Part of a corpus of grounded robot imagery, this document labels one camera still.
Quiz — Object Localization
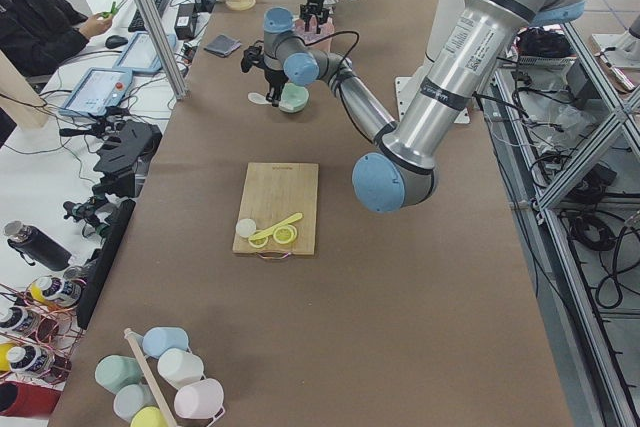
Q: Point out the blue plastic cup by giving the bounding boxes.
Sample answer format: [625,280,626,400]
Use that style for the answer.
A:
[142,326,189,359]

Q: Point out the white plastic cup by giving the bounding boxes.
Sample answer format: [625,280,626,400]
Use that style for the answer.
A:
[157,348,204,389]

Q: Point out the grey folded cloth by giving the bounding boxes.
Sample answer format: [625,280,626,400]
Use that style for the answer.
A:
[204,34,242,58]

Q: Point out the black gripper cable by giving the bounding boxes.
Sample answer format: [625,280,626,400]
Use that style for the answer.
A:
[304,30,361,83]

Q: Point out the pink plastic cup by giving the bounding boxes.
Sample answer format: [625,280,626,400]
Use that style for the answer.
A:
[174,378,225,419]

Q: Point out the pink bowl of ice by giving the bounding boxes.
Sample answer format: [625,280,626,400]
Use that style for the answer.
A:
[294,18,335,52]

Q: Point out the white ceramic spoon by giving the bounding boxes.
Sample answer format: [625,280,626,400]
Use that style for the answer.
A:
[247,92,271,105]

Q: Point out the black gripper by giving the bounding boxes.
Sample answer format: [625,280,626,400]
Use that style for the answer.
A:
[240,45,287,107]
[300,0,329,20]

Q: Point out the aluminium frame post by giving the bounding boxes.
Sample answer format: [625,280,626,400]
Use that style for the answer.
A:
[134,0,187,101]

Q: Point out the seated person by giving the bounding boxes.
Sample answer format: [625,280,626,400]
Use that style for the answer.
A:
[1,0,113,77]

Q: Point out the mint green bowl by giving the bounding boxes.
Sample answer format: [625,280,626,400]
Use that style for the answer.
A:
[278,83,309,113]

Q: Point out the black water bottle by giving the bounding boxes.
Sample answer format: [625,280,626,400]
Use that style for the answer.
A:
[3,221,71,272]

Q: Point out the green plastic cup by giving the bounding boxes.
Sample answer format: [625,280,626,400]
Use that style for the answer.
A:
[94,355,143,394]

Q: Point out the lemon slice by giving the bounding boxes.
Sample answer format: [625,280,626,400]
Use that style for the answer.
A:
[272,224,298,245]
[248,237,269,249]

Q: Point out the wooden cutting board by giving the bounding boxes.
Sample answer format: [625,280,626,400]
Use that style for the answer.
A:
[232,162,319,256]

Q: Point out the teach pendant tablet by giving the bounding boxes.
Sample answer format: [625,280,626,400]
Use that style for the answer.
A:
[58,68,133,117]
[113,31,162,74]

